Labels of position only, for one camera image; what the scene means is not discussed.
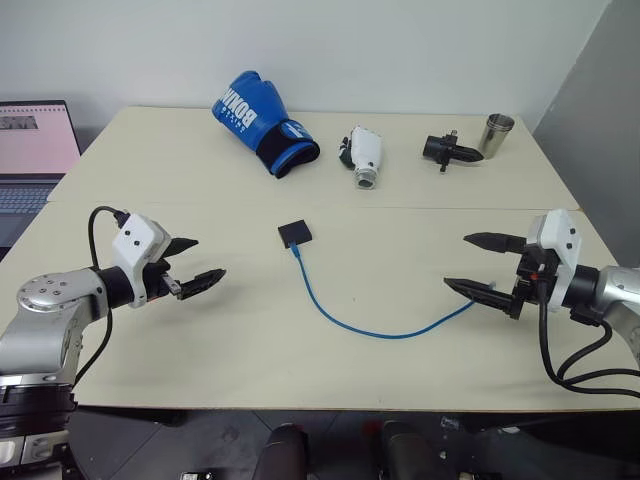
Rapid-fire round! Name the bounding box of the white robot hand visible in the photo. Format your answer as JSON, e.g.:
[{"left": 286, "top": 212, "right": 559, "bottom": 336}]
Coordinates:
[{"left": 336, "top": 124, "right": 386, "bottom": 192}]

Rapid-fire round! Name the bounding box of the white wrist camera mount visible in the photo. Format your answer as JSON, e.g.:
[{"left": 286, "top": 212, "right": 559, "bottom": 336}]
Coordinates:
[
  {"left": 110, "top": 213, "right": 172, "bottom": 309},
  {"left": 524, "top": 208, "right": 584, "bottom": 314}
]

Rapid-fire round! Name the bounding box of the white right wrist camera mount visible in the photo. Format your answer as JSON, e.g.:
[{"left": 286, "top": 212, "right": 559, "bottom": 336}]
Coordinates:
[{"left": 524, "top": 208, "right": 584, "bottom": 314}]

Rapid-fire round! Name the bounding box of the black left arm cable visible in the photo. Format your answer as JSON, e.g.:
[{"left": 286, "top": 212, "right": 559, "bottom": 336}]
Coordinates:
[{"left": 69, "top": 205, "right": 129, "bottom": 389}]

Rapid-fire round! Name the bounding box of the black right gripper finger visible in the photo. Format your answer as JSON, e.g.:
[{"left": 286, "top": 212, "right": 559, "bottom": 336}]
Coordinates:
[
  {"left": 463, "top": 230, "right": 529, "bottom": 256},
  {"left": 442, "top": 276, "right": 525, "bottom": 321}
]

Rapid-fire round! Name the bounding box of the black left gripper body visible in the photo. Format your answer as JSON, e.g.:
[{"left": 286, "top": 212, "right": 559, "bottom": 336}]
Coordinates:
[{"left": 142, "top": 257, "right": 181, "bottom": 302}]

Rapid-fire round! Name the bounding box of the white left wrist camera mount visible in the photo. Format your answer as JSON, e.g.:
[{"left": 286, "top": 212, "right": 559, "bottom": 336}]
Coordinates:
[{"left": 110, "top": 213, "right": 172, "bottom": 309}]

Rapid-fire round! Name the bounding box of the black square block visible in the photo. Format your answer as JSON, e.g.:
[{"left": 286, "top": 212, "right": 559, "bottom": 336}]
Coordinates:
[{"left": 277, "top": 217, "right": 316, "bottom": 250}]

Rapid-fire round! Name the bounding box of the open laptop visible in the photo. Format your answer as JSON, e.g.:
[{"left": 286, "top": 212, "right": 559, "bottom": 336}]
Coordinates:
[{"left": 0, "top": 99, "right": 83, "bottom": 249}]

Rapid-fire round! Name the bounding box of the dark rounded shape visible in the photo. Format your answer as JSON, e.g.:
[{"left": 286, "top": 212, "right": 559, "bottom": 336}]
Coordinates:
[{"left": 251, "top": 422, "right": 310, "bottom": 480}]

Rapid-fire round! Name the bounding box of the stainless steel cup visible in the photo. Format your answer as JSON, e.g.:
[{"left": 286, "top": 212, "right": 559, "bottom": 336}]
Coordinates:
[{"left": 476, "top": 112, "right": 517, "bottom": 161}]

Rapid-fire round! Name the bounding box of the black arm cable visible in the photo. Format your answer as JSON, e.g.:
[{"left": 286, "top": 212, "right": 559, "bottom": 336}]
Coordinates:
[
  {"left": 536, "top": 279, "right": 640, "bottom": 401},
  {"left": 69, "top": 205, "right": 129, "bottom": 389}
]

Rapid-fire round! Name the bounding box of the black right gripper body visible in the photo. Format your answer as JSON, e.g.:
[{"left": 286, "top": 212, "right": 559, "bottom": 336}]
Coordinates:
[{"left": 513, "top": 246, "right": 559, "bottom": 305}]

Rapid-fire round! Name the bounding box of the blue cable with black box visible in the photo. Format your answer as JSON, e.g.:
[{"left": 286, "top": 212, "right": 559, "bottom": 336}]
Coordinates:
[{"left": 288, "top": 241, "right": 497, "bottom": 342}]

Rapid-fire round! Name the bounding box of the spare black gripper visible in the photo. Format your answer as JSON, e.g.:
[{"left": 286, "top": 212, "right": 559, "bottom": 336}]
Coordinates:
[{"left": 422, "top": 129, "right": 487, "bottom": 174}]

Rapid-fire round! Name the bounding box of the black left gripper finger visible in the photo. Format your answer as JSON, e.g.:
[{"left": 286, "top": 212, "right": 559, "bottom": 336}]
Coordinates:
[
  {"left": 165, "top": 237, "right": 201, "bottom": 261},
  {"left": 175, "top": 267, "right": 228, "bottom": 302}
]

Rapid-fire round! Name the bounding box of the blue boxing glove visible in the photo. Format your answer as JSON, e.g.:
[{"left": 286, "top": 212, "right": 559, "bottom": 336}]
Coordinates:
[{"left": 210, "top": 70, "right": 322, "bottom": 179}]

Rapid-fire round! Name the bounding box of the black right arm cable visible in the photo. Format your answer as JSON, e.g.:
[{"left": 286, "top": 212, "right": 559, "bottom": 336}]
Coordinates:
[{"left": 536, "top": 279, "right": 640, "bottom": 401}]

